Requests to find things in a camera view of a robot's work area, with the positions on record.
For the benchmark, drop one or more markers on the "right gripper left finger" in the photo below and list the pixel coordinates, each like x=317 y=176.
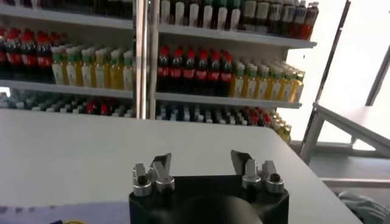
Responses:
x=161 y=176

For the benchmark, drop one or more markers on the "purple t-shirt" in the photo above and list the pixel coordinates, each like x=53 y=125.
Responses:
x=76 y=213

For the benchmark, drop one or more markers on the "grey metal shelf unit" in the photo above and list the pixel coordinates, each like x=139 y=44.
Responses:
x=76 y=90
x=228 y=100

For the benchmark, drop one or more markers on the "black slanted pole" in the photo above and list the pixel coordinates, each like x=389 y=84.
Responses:
x=332 y=51

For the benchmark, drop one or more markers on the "dark bottle green white label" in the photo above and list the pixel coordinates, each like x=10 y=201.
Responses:
x=222 y=16
x=235 y=16
x=194 y=12
x=165 y=10
x=179 y=11
x=207 y=14

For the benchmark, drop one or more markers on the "grey metal frame rack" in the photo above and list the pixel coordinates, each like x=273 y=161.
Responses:
x=310 y=134

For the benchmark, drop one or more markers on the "grey white garment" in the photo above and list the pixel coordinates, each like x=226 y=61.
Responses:
x=365 y=210

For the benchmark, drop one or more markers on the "dark bottle blue white label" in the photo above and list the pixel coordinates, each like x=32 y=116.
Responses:
x=287 y=16
x=298 y=18
x=274 y=15

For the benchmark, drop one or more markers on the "dark bottle tan label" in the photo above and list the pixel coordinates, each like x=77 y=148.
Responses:
x=261 y=13
x=249 y=12

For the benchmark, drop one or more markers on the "yellow juice bottle green label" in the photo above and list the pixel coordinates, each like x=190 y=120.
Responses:
x=286 y=89
x=128 y=77
x=72 y=74
x=115 y=76
x=100 y=76
x=86 y=75
x=262 y=86
x=298 y=89
x=237 y=83
x=274 y=88
x=58 y=73
x=251 y=85

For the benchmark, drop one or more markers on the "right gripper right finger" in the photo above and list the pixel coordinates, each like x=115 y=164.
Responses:
x=251 y=173

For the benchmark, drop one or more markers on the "red drink bottle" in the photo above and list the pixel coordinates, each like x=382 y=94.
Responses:
x=310 y=19

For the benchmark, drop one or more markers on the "dark window frame bar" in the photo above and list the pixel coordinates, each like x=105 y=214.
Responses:
x=377 y=79

